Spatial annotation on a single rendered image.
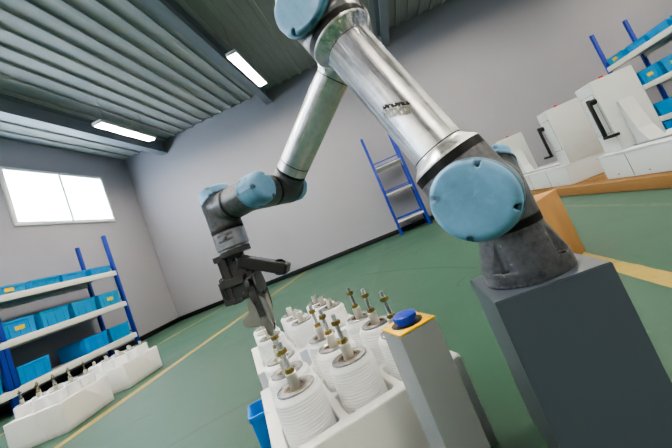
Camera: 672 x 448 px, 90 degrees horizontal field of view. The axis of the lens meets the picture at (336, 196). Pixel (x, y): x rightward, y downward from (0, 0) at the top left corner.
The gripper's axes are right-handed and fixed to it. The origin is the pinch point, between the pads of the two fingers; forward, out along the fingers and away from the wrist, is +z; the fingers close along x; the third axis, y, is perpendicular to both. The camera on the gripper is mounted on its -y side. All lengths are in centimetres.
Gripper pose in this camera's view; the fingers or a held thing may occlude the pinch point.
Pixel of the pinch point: (273, 327)
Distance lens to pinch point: 83.7
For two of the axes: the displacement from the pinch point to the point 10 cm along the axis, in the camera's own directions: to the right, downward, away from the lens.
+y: -9.2, 3.8, 0.2
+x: -0.6, -0.9, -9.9
